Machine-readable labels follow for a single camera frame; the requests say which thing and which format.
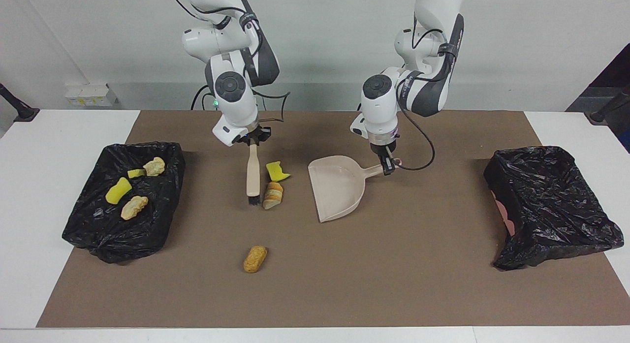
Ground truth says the beige hand brush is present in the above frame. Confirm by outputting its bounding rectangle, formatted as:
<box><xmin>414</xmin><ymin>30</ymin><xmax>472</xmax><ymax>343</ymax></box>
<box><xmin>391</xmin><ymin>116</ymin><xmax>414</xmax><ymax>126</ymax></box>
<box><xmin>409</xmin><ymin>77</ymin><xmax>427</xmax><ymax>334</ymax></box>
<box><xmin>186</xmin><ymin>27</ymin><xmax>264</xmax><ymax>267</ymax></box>
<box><xmin>246</xmin><ymin>143</ymin><xmax>261</xmax><ymax>207</ymax></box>

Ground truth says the beige plastic dustpan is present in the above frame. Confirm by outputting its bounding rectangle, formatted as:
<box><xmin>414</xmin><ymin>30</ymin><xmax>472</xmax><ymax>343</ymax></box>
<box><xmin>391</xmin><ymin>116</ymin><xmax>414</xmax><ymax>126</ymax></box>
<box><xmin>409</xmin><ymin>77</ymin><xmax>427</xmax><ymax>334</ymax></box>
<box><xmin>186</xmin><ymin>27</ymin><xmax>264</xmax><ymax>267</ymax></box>
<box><xmin>308</xmin><ymin>156</ymin><xmax>402</xmax><ymax>223</ymax></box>

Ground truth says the toy croissant piece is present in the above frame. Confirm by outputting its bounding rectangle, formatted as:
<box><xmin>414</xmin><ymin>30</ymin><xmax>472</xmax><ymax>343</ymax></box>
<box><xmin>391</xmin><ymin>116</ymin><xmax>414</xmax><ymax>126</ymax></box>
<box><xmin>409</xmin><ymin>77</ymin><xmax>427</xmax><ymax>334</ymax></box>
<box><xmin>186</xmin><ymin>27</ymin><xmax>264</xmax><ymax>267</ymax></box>
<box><xmin>143</xmin><ymin>156</ymin><xmax>166</xmax><ymax>177</ymax></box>
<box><xmin>121</xmin><ymin>195</ymin><xmax>149</xmax><ymax>221</ymax></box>
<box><xmin>262</xmin><ymin>182</ymin><xmax>284</xmax><ymax>210</ymax></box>

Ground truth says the toy peanut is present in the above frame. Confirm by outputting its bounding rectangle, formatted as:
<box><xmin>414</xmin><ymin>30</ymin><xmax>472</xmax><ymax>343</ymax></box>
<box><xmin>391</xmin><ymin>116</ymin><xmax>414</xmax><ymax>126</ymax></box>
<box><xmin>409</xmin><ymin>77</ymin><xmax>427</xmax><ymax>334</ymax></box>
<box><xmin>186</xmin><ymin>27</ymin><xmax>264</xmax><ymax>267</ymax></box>
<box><xmin>243</xmin><ymin>245</ymin><xmax>268</xmax><ymax>274</ymax></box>

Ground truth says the pink plastic bin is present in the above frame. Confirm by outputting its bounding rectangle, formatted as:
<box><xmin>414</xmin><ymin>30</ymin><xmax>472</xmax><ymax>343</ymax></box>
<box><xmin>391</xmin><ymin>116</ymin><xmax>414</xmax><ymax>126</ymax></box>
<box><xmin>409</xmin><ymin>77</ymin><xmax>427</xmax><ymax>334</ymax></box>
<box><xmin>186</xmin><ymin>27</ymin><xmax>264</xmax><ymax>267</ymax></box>
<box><xmin>494</xmin><ymin>193</ymin><xmax>516</xmax><ymax>238</ymax></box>

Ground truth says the black trash bag liner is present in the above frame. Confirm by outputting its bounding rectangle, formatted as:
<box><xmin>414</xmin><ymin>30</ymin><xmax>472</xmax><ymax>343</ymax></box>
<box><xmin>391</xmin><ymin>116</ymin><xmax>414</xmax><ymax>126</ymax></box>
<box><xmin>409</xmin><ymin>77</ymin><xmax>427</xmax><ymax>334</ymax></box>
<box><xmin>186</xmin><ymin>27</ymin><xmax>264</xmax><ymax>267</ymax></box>
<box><xmin>62</xmin><ymin>142</ymin><xmax>186</xmax><ymax>264</ymax></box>
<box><xmin>483</xmin><ymin>146</ymin><xmax>625</xmax><ymax>271</ymax></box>

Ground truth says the brown paper table mat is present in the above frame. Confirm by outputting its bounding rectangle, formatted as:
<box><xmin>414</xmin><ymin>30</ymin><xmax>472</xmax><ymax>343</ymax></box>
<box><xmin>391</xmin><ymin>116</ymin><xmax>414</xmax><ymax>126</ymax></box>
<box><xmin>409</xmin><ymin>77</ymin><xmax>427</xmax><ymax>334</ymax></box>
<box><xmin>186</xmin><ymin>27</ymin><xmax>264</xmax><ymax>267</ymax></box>
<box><xmin>36</xmin><ymin>110</ymin><xmax>630</xmax><ymax>329</ymax></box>

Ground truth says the black stand leg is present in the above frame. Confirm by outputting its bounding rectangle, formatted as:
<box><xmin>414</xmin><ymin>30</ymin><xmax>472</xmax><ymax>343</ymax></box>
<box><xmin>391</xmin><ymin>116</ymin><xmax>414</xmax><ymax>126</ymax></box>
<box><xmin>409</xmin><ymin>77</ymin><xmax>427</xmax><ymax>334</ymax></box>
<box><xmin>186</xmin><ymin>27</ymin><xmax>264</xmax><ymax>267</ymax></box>
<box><xmin>586</xmin><ymin>85</ymin><xmax>630</xmax><ymax>125</ymax></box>
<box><xmin>0</xmin><ymin>82</ymin><xmax>40</xmax><ymax>123</ymax></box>

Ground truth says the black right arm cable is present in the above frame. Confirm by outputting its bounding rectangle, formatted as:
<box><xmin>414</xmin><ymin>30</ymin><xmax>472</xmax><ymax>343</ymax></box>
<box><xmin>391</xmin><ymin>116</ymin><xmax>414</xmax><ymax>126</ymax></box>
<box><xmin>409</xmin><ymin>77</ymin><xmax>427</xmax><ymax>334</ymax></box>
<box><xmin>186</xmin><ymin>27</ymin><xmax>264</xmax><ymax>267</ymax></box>
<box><xmin>166</xmin><ymin>0</ymin><xmax>291</xmax><ymax>125</ymax></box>

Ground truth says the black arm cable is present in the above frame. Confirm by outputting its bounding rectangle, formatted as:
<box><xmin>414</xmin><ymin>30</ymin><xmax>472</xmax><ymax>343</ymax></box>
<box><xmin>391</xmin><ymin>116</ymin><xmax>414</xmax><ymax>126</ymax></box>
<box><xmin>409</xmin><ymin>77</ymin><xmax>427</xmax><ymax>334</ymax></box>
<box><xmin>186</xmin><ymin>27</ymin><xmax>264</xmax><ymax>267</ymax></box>
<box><xmin>394</xmin><ymin>13</ymin><xmax>461</xmax><ymax>171</ymax></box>
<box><xmin>166</xmin><ymin>0</ymin><xmax>291</xmax><ymax>125</ymax></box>

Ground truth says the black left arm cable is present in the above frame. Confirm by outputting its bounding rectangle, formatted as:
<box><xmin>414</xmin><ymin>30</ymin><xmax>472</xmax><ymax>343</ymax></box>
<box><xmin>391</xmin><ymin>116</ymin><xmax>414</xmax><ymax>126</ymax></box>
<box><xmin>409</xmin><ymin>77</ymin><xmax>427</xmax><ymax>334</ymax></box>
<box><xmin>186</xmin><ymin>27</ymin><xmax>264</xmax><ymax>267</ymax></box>
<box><xmin>394</xmin><ymin>13</ymin><xmax>461</xmax><ymax>171</ymax></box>

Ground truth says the black base cable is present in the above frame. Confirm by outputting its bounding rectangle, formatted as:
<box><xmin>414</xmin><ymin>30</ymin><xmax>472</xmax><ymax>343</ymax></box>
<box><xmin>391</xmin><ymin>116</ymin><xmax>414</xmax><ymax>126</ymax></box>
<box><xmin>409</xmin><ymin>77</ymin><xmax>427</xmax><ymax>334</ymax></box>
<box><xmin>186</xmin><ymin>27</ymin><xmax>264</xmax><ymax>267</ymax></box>
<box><xmin>191</xmin><ymin>85</ymin><xmax>212</xmax><ymax>111</ymax></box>

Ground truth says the white wall socket box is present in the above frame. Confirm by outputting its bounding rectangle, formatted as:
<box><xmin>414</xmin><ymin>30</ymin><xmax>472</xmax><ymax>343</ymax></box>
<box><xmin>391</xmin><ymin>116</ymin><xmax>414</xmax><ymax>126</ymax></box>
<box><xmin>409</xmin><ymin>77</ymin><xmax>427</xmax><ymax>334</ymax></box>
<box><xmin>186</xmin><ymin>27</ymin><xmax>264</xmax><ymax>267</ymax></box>
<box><xmin>64</xmin><ymin>83</ymin><xmax>119</xmax><ymax>107</ymax></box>

